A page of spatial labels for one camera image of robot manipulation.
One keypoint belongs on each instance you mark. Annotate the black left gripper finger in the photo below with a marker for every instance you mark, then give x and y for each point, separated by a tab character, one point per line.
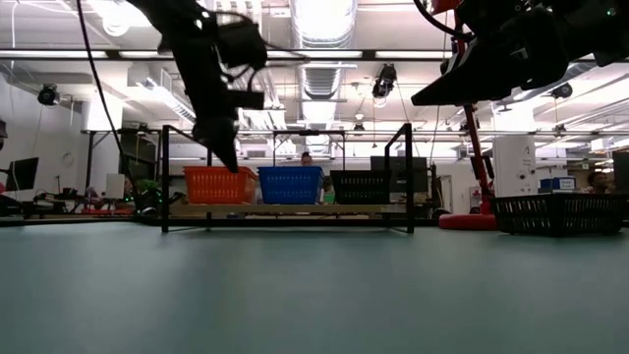
221	140

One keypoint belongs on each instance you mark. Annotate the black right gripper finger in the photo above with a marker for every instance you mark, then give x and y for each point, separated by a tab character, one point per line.
467	88
474	59

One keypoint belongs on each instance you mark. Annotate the orange plastic basket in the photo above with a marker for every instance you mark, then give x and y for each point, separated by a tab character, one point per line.
216	189

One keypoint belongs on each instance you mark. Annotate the blue plastic basket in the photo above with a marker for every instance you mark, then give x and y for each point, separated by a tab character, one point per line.
290	187

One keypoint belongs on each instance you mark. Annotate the black plastic basket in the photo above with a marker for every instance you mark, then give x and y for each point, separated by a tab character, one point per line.
555	216
361	189

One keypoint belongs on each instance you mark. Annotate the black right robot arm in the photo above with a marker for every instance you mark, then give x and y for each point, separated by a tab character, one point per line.
604	29

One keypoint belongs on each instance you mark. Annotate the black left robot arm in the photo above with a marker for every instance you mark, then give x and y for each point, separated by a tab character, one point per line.
167	12

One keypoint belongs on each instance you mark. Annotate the white cabinet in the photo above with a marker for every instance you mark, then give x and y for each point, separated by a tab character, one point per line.
513	162

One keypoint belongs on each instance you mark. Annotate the person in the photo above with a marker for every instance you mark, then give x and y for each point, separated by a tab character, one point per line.
306	158
598	181

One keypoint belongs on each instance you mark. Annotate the black overhead crossbar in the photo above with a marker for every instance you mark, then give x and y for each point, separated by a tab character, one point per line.
368	54

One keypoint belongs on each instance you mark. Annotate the small white box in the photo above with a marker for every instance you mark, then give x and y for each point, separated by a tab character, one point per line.
115	187

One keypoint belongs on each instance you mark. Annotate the black computer monitor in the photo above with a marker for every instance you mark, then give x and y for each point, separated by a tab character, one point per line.
22	174
378	163

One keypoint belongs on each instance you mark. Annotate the blue storage box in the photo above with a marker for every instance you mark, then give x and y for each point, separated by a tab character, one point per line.
557	184

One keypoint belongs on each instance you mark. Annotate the black metal rack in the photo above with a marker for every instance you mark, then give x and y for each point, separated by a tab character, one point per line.
91	162

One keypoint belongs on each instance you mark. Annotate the red desk lamp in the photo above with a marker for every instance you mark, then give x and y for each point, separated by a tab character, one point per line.
467	222

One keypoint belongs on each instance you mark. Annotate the cluttered workbench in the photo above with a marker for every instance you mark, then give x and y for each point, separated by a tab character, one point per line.
59	204

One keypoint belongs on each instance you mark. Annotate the green table mat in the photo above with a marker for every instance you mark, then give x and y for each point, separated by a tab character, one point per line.
314	295

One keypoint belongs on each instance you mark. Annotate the black ceiling-mounted camera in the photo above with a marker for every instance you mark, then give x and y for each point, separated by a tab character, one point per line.
48	95
384	81
561	91

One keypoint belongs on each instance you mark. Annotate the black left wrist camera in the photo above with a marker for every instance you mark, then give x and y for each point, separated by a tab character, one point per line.
243	46

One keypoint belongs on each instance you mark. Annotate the black metal background frame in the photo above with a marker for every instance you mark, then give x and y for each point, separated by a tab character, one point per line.
308	132

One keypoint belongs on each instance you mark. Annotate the silver ceiling duct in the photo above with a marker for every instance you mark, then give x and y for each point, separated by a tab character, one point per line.
322	29

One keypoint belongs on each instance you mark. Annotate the round wall clock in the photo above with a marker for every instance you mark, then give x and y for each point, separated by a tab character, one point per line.
68	159

